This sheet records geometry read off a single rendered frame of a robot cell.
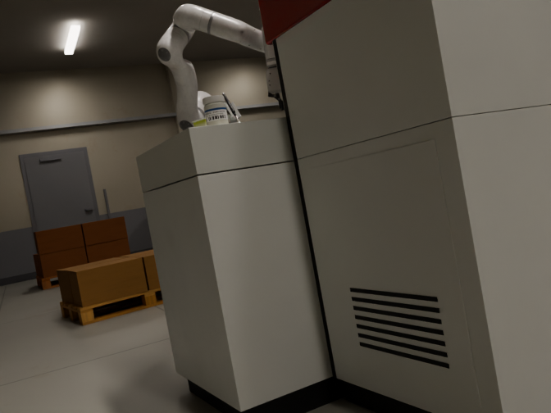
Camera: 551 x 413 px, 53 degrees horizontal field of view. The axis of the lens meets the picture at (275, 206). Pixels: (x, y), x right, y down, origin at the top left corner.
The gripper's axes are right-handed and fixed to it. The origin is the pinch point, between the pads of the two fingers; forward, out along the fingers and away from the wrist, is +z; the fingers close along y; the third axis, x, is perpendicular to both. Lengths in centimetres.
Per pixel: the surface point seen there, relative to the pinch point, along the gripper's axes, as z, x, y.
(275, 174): 24, 47, 9
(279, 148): 15.8, 44.4, 6.5
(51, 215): 95, -761, 377
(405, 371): 80, 84, -17
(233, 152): 15, 52, 21
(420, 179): 27, 95, -24
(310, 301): 67, 49, 4
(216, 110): 1, 50, 24
